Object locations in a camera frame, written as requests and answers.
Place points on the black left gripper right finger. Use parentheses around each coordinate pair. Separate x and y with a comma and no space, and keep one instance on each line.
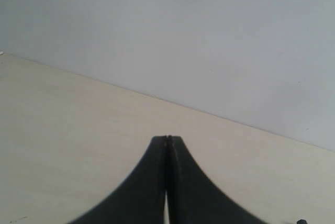
(192,196)

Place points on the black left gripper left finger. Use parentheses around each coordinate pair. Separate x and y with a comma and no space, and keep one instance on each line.
(140,198)

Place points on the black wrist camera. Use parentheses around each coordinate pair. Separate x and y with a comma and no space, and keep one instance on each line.
(302,221)

